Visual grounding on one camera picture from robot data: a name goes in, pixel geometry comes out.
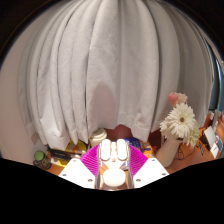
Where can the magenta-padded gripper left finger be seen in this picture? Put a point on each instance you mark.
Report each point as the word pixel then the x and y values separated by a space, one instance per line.
pixel 75 170

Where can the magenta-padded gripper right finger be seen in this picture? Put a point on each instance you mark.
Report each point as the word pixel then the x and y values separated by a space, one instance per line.
pixel 151 170

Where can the white computer mouse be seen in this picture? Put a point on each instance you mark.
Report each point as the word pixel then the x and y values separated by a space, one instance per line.
pixel 113 176

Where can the orange paperback book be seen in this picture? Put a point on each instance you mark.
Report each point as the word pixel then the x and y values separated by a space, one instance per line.
pixel 148 150

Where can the cream ceramic pitcher vase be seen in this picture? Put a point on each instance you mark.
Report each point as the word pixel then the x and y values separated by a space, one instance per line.
pixel 166 153

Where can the green dark mug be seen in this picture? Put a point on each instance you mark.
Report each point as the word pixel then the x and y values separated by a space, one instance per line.
pixel 41 158

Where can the cream lidded tumbler cup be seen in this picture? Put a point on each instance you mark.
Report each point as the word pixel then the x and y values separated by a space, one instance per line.
pixel 97 136

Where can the white daisy flower bunch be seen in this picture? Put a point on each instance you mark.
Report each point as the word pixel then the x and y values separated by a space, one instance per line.
pixel 181 121

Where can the white flat device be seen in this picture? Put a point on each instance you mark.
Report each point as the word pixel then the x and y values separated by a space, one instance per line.
pixel 211 140

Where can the white curtain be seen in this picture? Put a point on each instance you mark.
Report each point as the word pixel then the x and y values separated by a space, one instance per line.
pixel 110 66

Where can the window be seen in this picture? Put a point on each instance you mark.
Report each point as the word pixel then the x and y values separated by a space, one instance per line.
pixel 218 83

